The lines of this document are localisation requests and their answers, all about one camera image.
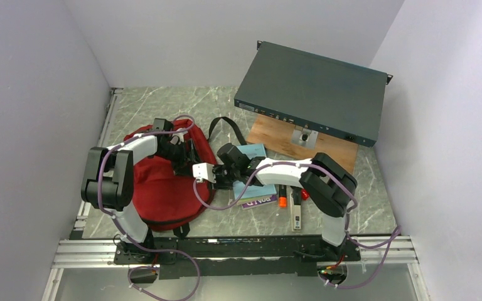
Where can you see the purple Roald Dahl book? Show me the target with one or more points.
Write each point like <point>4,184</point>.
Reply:
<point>259,202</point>

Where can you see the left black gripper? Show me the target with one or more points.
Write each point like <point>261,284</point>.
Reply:
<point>190,157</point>

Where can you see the orange capped marker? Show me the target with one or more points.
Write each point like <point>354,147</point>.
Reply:
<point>282,196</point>

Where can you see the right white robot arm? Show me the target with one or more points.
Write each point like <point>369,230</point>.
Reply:
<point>330,187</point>

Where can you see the light blue notebook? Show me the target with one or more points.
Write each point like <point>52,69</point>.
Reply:
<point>253,191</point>

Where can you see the red student backpack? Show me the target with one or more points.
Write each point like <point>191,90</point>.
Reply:
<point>166,202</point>

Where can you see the wooden board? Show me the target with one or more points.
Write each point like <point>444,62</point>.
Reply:
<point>276,136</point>

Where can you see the dark teal rack server box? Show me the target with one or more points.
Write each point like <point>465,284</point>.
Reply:
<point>315,92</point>

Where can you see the red small object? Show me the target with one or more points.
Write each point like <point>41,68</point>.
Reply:
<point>304,195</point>

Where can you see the green storey treehouse book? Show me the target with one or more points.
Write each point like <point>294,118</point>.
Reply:
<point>251,199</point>

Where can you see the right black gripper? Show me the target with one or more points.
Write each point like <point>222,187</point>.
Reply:
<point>219,185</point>

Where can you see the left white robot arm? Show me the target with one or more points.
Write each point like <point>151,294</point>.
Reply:
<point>108,184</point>

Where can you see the silver metal bracket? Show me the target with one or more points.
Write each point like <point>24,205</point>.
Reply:
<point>304,137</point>

